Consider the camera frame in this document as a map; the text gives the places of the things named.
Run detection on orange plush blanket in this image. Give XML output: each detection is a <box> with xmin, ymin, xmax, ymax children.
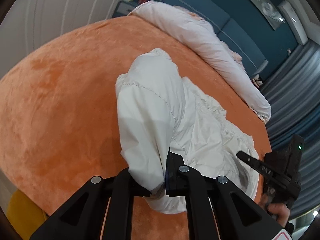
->
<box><xmin>0</xmin><ymin>15</ymin><xmax>272</xmax><ymax>240</ymax></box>

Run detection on blue upholstered headboard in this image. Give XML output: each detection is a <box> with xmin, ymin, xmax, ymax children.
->
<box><xmin>160</xmin><ymin>0</ymin><xmax>269</xmax><ymax>80</ymax></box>

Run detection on white padded jacket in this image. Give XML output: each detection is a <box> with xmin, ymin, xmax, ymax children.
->
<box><xmin>115</xmin><ymin>47</ymin><xmax>259</xmax><ymax>215</ymax></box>

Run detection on white wardrobe doors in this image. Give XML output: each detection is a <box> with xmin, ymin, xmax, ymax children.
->
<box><xmin>0</xmin><ymin>0</ymin><xmax>145</xmax><ymax>63</ymax></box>

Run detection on pale pink duvet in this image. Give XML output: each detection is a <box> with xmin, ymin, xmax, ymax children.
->
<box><xmin>127</xmin><ymin>0</ymin><xmax>272</xmax><ymax>124</ymax></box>

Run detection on dark nightstand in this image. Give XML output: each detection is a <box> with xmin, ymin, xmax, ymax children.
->
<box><xmin>114</xmin><ymin>1</ymin><xmax>137</xmax><ymax>19</ymax></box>

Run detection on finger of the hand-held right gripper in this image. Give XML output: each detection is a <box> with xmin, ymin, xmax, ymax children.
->
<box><xmin>236</xmin><ymin>151</ymin><xmax>277</xmax><ymax>180</ymax></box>

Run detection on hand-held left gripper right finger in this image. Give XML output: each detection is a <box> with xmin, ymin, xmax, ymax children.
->
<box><xmin>165</xmin><ymin>147</ymin><xmax>283</xmax><ymax>240</ymax></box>

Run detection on grey blue curtain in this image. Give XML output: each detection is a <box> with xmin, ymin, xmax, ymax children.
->
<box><xmin>260</xmin><ymin>37</ymin><xmax>320</xmax><ymax>220</ymax></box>

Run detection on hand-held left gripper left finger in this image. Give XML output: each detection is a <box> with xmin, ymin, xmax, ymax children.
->
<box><xmin>29</xmin><ymin>168</ymin><xmax>152</xmax><ymax>240</ymax></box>

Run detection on black and white plush toy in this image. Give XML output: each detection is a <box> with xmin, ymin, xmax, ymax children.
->
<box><xmin>251</xmin><ymin>74</ymin><xmax>264</xmax><ymax>87</ymax></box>

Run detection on yellow fabric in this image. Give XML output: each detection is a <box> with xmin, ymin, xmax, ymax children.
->
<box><xmin>6</xmin><ymin>189</ymin><xmax>49</xmax><ymax>240</ymax></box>

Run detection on silver wall art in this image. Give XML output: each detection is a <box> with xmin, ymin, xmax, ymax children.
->
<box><xmin>230</xmin><ymin>0</ymin><xmax>287</xmax><ymax>30</ymax></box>

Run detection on person's right hand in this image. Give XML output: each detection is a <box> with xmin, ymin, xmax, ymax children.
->
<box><xmin>266</xmin><ymin>202</ymin><xmax>291</xmax><ymax>227</ymax></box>

